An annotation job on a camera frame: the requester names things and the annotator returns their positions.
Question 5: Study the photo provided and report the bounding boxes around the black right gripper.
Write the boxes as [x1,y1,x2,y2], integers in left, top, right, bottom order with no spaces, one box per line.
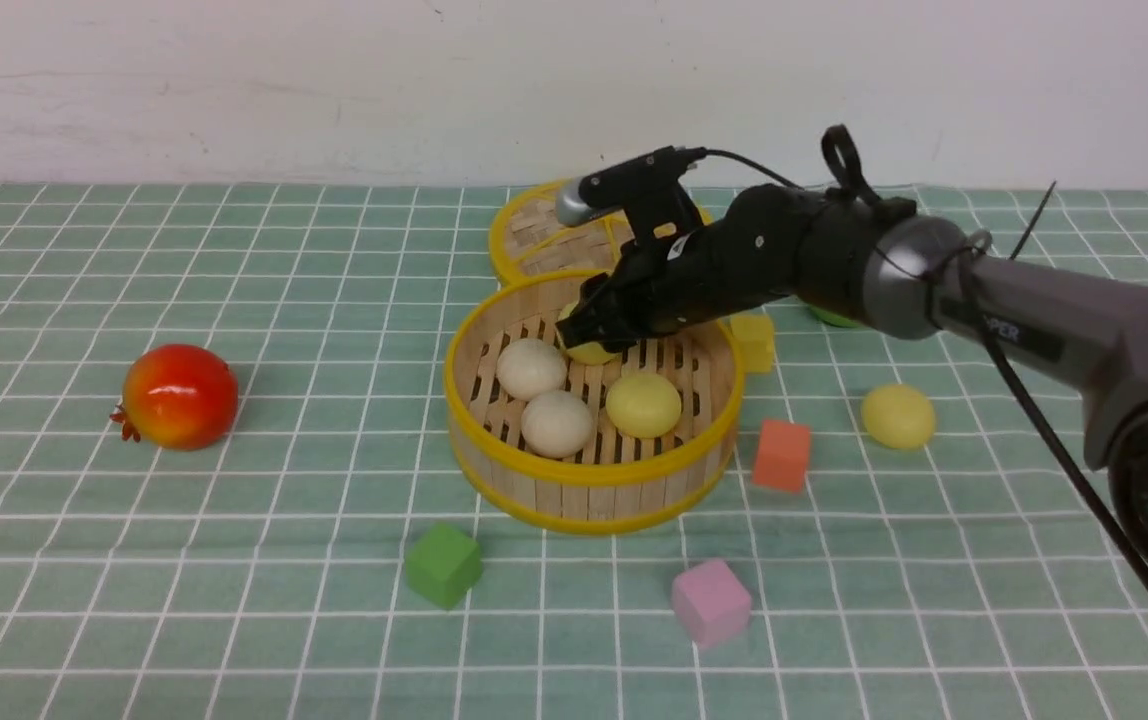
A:
[556,186,825,354]

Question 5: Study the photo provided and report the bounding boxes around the yellow bun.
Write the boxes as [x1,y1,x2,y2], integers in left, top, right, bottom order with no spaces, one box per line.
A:
[605,372,682,439]
[556,332,623,366]
[859,384,938,450]

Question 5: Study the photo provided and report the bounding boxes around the white bun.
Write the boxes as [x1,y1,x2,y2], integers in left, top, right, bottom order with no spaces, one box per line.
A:
[495,336,568,401]
[522,389,594,459]

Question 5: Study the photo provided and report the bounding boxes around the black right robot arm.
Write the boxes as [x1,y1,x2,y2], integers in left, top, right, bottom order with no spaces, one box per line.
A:
[556,183,1148,562]

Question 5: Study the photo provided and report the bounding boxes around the woven bamboo steamer lid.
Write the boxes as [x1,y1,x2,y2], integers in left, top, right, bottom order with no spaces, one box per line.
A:
[488,180,722,299]

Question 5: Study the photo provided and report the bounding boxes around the bamboo steamer tray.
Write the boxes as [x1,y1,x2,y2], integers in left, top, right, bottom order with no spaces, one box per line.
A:
[442,270,746,536]

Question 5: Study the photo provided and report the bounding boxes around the yellow cube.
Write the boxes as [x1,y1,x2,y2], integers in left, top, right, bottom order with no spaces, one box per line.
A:
[729,313,776,374]

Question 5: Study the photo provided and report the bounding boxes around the orange cube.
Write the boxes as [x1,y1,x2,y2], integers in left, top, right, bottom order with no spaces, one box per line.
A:
[751,418,813,495]

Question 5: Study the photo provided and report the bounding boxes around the green apple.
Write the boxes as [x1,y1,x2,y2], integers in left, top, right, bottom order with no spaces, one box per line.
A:
[808,305,864,328]

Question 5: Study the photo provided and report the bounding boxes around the green cube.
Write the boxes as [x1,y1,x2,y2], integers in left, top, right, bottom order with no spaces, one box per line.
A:
[404,521,484,610]

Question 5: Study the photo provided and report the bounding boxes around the pink cube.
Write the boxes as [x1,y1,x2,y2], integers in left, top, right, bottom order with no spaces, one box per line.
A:
[670,559,752,650]

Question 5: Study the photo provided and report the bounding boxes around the green checkered tablecloth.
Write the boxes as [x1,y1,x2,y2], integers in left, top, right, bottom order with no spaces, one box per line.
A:
[0,184,1148,719]

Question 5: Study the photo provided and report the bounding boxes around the red pomegranate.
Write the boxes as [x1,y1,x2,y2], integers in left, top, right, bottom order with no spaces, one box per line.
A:
[109,343,239,451]

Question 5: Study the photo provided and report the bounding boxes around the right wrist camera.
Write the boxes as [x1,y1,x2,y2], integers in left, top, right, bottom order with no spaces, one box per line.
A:
[554,146,707,246]

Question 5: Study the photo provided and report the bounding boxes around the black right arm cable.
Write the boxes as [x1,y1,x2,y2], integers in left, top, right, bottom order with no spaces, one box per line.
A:
[699,124,1148,720]

